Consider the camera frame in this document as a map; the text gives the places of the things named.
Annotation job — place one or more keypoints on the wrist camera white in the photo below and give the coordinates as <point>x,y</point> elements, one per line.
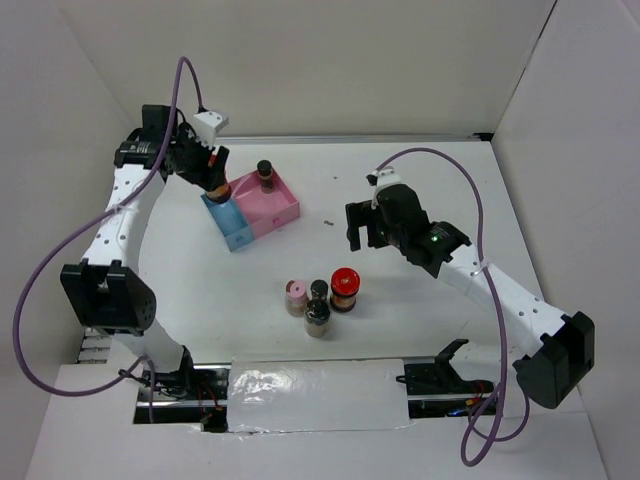
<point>207,126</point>
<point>381,179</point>

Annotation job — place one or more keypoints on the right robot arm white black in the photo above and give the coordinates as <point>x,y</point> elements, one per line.
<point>558,348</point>

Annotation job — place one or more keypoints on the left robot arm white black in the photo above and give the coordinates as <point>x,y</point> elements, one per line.
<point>158,125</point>

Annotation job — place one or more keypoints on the blue drawer box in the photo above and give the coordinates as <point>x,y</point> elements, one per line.
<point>231,222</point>

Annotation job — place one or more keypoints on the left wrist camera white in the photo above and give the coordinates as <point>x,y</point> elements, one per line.
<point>207,126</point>

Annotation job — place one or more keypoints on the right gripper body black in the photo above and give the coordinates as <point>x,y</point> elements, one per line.
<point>394,232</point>

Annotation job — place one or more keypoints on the pink-cap spice bottle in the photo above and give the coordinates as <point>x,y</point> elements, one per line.
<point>296,297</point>

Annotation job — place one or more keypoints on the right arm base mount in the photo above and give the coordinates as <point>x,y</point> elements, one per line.
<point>435,389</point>

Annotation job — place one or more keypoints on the pink drawer box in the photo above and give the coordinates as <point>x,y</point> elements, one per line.
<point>264,212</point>

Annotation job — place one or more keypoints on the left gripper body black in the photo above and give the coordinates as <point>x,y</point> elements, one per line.
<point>192,155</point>

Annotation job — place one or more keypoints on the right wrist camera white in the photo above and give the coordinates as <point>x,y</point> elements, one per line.
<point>381,179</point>

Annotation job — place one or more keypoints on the small black-cap spice bottle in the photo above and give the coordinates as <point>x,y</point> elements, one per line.
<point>265,172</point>

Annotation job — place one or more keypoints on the black-cap spice bottle front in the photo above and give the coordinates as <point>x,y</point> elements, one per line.
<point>317,318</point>

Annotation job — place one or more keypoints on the black-cap spice bottle rear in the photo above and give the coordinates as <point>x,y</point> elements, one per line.
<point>319,290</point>

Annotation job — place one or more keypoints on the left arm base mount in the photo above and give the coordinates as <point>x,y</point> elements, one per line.
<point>188,395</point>

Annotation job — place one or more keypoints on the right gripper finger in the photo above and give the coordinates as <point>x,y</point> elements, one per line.
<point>359,215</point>
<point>375,238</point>

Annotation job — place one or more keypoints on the aluminium rail back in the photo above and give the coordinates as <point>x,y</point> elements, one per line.
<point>361,138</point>

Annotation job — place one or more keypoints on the white taped front cover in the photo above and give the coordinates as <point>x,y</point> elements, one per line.
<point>316,396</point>

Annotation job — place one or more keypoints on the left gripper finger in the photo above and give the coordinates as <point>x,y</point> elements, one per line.
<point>202,179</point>
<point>217,169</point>

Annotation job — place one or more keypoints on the red-cap jar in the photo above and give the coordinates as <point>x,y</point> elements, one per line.
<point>345,284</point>
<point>220,195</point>

